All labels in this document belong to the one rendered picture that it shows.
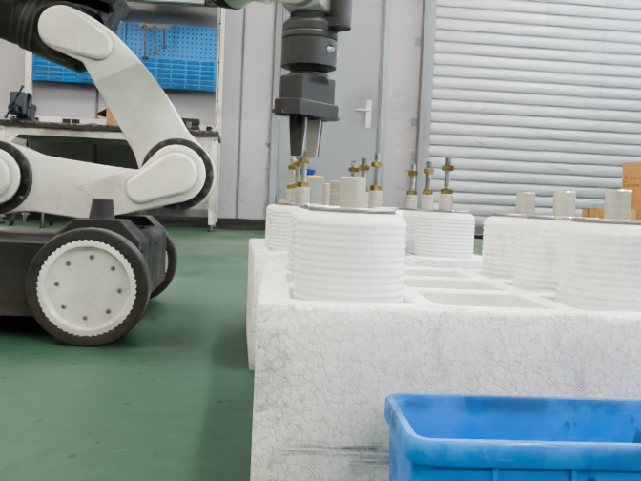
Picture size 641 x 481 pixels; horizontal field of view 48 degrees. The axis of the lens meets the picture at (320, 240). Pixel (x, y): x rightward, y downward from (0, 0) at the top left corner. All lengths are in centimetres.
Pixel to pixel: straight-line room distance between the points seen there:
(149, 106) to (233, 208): 483
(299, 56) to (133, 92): 46
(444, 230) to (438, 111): 538
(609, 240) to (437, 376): 19
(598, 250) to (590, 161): 633
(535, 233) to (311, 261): 26
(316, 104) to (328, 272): 59
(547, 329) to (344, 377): 16
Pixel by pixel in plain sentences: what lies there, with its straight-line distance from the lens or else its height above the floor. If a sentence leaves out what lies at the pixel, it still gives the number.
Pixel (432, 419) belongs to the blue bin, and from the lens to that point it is 55.
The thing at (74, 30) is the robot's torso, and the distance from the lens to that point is 150.
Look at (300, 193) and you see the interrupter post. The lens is 115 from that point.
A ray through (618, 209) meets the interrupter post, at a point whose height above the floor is 26.
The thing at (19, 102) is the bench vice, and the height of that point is 88.
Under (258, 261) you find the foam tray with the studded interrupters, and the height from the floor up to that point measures 17.
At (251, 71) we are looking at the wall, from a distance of 638.
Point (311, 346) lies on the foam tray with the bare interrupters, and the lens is 56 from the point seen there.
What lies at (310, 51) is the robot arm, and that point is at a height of 49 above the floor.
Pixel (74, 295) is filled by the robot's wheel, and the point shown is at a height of 8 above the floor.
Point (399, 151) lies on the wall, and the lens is 645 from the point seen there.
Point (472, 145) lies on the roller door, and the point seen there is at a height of 82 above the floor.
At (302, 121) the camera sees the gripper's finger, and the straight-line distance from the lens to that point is 114.
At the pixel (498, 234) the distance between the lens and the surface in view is 87.
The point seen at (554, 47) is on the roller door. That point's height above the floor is 172.
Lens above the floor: 26
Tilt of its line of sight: 3 degrees down
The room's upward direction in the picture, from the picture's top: 3 degrees clockwise
